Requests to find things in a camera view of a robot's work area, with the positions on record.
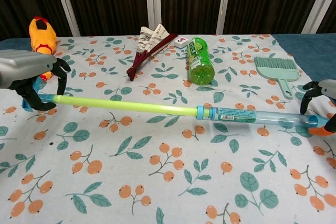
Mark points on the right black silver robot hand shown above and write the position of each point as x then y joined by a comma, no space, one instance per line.
328,86

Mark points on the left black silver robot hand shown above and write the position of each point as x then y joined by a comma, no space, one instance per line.
23,64

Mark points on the blue and green water squirter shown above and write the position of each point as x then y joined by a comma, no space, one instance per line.
131,104

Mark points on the mint green hand brush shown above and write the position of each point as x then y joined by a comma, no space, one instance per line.
278,70

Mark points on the yellow rubber chicken toy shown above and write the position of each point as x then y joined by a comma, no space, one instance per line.
42,35

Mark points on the folding paper fan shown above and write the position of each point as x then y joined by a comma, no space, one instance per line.
147,45

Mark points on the green tea bottle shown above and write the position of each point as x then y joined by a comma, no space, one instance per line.
199,61

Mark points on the floral white tablecloth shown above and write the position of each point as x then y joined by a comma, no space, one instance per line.
168,161

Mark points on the white metal frame post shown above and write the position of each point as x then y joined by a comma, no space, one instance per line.
227,1
65,3
319,3
152,3

